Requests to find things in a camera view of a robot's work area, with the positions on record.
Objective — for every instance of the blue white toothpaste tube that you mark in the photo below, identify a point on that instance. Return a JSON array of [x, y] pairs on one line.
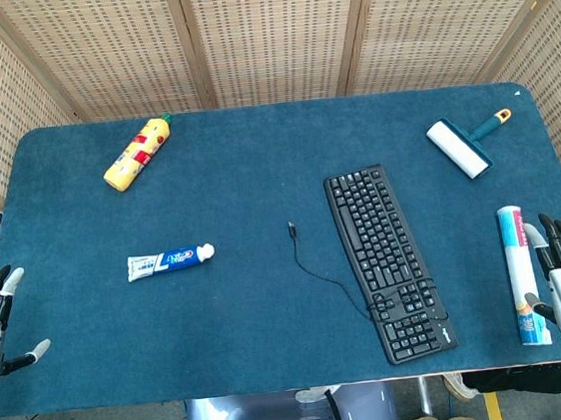
[[166, 263]]

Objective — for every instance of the white lint roll refill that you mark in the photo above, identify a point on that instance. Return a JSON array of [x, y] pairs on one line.
[[519, 265]]

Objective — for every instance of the black computer keyboard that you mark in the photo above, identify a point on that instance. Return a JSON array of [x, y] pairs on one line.
[[379, 240]]

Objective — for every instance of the blue felt table mat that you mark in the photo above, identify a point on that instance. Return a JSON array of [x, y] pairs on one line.
[[236, 174]]

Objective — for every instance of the yellow plastic bottle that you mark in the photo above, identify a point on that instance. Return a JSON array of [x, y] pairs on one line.
[[136, 152]]

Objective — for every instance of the metal table leg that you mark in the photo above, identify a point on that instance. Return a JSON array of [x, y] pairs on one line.
[[424, 395]]

